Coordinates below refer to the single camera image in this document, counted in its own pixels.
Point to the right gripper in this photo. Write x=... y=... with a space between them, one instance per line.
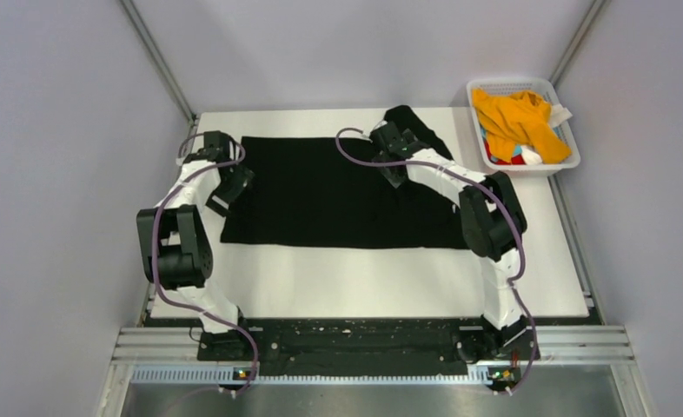
x=396 y=181

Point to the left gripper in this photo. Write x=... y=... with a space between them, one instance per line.
x=242 y=178

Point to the black t shirt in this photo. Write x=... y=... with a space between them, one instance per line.
x=311 y=190

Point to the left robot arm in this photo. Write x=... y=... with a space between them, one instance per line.
x=175 y=246

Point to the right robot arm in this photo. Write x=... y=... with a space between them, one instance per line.
x=492 y=221

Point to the red blue cloth in basket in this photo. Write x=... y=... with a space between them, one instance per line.
x=503 y=152

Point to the orange t shirt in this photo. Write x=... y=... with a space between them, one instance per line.
x=521 y=117

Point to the white plastic basket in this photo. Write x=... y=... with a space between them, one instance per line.
x=505 y=86

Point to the white cloth in basket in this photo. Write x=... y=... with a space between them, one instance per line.
x=558 y=115

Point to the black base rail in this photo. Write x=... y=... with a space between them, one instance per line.
x=370 y=347

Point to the white cable duct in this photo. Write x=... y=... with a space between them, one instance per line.
x=233 y=374

